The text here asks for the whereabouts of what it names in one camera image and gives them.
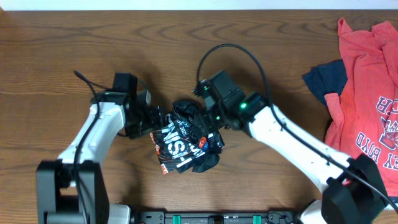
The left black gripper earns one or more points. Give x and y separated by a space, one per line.
156 121

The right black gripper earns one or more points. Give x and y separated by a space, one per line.
207 121

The black orange-patterned jersey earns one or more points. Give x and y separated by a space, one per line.
182 145

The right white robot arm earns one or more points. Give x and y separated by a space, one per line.
352 189

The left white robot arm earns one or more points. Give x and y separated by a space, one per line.
71 188

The navy blue garment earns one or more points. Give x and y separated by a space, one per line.
325 79

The red printed t-shirt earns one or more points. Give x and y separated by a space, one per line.
364 114

